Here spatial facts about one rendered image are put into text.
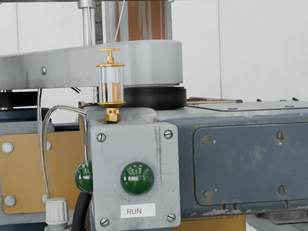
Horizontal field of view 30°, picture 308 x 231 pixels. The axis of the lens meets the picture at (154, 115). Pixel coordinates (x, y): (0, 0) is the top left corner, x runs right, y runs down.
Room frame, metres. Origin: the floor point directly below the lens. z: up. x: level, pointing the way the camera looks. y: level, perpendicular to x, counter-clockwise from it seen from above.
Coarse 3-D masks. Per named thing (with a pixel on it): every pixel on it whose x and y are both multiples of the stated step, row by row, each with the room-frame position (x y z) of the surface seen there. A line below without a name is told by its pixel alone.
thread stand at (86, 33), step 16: (0, 0) 0.85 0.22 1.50; (16, 0) 0.86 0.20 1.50; (32, 0) 0.86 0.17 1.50; (48, 0) 0.86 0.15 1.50; (64, 0) 0.87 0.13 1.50; (80, 0) 0.87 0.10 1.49; (96, 0) 0.87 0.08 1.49; (112, 0) 0.88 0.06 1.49; (128, 0) 0.88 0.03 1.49; (144, 0) 0.89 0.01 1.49
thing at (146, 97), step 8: (128, 88) 0.67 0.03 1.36; (136, 88) 0.66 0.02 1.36; (144, 88) 0.66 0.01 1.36; (152, 88) 0.66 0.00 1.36; (160, 88) 0.66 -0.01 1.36; (168, 88) 0.66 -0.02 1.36; (176, 88) 0.67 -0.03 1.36; (184, 88) 0.68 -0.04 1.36; (128, 96) 0.66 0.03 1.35; (136, 96) 0.66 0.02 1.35; (144, 96) 0.66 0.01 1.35; (152, 96) 0.66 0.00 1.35; (160, 96) 0.66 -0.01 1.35; (168, 96) 0.66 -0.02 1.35; (176, 96) 0.67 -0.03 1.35; (184, 96) 0.68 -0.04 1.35; (128, 104) 0.66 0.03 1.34; (136, 104) 0.66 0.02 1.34; (144, 104) 0.66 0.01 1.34; (152, 104) 0.66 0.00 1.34; (160, 104) 0.66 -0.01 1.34; (168, 104) 0.66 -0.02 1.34; (176, 104) 0.67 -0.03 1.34; (184, 104) 0.68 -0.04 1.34
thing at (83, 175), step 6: (84, 162) 0.50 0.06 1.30; (90, 162) 0.50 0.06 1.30; (78, 168) 0.50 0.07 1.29; (84, 168) 0.50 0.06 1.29; (90, 168) 0.50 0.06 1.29; (78, 174) 0.50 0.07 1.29; (84, 174) 0.49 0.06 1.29; (90, 174) 0.49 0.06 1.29; (78, 180) 0.50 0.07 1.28; (84, 180) 0.49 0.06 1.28; (90, 180) 0.49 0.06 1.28; (78, 186) 0.50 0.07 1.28; (84, 186) 0.49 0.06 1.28; (90, 186) 0.49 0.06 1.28; (84, 192) 0.50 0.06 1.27; (90, 192) 0.50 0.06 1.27
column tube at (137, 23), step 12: (156, 0) 1.05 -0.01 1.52; (108, 12) 1.05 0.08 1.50; (120, 12) 1.04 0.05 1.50; (132, 12) 1.04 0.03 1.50; (144, 12) 1.04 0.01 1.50; (156, 12) 1.05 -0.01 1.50; (168, 12) 1.05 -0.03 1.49; (108, 24) 1.06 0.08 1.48; (120, 24) 1.04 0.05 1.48; (132, 24) 1.04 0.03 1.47; (144, 24) 1.04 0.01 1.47; (156, 24) 1.04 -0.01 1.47; (168, 24) 1.05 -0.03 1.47; (108, 36) 1.07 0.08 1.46; (120, 36) 1.04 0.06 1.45; (132, 36) 1.04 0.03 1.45; (144, 36) 1.04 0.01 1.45; (156, 36) 1.04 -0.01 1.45; (168, 36) 1.05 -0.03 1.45
